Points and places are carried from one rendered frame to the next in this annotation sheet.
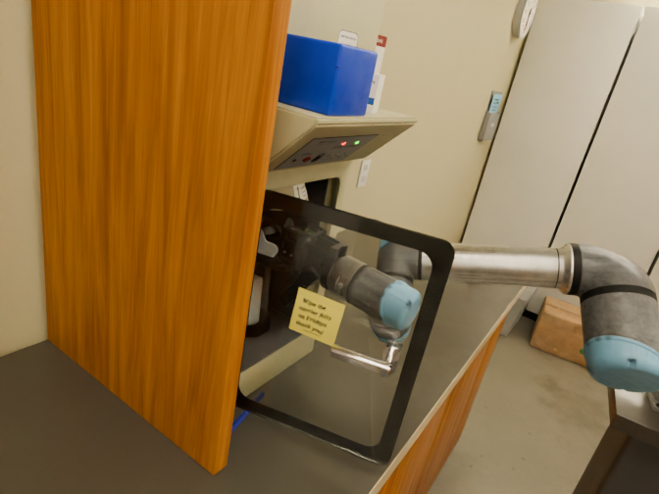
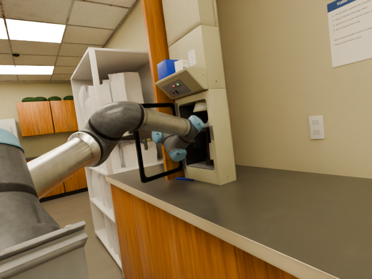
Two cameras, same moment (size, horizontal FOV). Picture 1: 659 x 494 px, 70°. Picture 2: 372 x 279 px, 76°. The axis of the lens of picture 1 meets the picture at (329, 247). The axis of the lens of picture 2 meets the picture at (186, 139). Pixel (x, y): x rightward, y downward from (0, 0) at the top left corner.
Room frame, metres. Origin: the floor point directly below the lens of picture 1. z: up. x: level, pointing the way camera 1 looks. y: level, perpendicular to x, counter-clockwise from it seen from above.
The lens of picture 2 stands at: (1.35, -1.08, 1.26)
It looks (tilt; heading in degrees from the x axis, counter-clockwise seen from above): 4 degrees down; 118
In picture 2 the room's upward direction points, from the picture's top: 7 degrees counter-clockwise
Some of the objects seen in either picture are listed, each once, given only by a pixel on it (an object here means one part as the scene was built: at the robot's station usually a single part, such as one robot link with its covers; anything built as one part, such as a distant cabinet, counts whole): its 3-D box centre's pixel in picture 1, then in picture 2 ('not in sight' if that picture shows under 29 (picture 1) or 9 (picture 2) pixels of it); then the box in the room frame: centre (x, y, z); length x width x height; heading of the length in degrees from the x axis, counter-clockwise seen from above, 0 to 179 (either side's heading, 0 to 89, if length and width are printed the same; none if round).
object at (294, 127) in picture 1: (339, 140); (179, 85); (0.77, 0.02, 1.46); 0.32 x 0.11 x 0.10; 150
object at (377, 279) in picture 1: (323, 333); (159, 140); (0.62, -0.02, 1.19); 0.30 x 0.01 x 0.40; 76
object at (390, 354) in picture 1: (365, 355); not in sight; (0.57, -0.08, 1.20); 0.10 x 0.05 x 0.03; 76
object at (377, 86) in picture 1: (364, 91); (181, 67); (0.81, 0.00, 1.54); 0.05 x 0.05 x 0.06; 78
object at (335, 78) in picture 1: (325, 76); (170, 70); (0.70, 0.05, 1.56); 0.10 x 0.10 x 0.09; 60
